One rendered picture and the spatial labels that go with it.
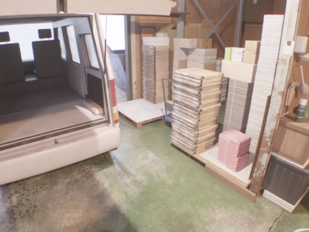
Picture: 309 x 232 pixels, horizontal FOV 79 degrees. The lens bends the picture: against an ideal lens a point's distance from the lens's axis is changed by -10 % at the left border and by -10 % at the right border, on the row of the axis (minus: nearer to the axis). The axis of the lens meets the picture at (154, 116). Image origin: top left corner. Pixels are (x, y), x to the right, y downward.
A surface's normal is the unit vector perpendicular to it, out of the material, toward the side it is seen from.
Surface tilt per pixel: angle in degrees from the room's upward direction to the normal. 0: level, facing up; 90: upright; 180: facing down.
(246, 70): 90
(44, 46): 93
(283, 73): 90
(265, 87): 90
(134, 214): 0
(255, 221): 0
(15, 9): 106
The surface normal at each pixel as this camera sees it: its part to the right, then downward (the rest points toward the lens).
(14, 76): 0.58, 0.36
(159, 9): 0.61, 0.55
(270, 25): -0.81, 0.22
